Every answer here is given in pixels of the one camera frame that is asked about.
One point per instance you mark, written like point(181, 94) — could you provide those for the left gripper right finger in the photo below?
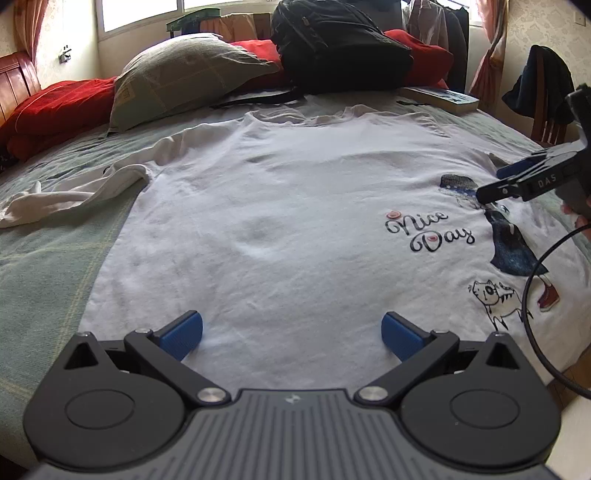
point(421, 354)

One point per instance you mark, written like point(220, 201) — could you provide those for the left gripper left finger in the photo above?
point(159, 354)

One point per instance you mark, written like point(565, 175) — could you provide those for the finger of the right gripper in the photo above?
point(520, 166)
point(496, 191)

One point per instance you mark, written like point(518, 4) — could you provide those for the white printed long-sleeve shirt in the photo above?
point(295, 239)

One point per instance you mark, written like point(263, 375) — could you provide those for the clothes rack with garments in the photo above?
point(436, 24)

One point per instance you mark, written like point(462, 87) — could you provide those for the right hand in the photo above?
point(579, 220)

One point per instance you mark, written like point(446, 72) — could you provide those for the paperback book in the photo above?
point(448, 100)

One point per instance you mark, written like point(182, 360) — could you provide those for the wooden chair with dark garment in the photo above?
point(540, 93)

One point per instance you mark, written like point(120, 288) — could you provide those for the green plaid bed blanket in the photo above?
point(46, 276)

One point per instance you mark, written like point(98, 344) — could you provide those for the right orange curtain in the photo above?
point(487, 80)

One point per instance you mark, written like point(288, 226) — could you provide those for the orange curtain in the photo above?
point(28, 16)
point(487, 80)

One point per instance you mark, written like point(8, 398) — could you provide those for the black backpack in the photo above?
point(330, 47)

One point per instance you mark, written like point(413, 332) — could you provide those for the red quilt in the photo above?
point(68, 108)

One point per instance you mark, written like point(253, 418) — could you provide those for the grey green pillow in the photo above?
point(180, 74)

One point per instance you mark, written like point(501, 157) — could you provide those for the items on window sill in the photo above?
point(231, 28)

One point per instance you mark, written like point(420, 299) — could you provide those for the wooden headboard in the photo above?
point(18, 82)

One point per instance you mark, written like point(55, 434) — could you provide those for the left orange curtain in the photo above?
point(28, 16)

